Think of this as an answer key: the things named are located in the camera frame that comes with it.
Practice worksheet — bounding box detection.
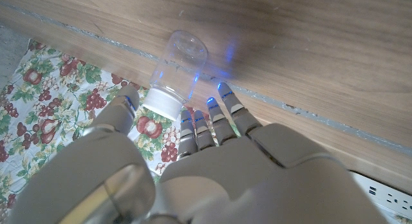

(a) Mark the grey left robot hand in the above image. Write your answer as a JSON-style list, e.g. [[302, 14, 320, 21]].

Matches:
[[6, 82, 390, 224]]

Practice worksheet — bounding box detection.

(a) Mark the clear medicine bottle white cap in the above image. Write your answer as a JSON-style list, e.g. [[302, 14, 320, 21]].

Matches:
[[142, 30, 209, 122]]

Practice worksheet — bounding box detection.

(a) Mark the white power strip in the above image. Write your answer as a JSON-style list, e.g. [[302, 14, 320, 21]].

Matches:
[[349, 171, 412, 218]]

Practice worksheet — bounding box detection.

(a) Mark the floral fruit print backdrop cloth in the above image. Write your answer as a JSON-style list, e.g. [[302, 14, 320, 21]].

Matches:
[[0, 39, 412, 224]]

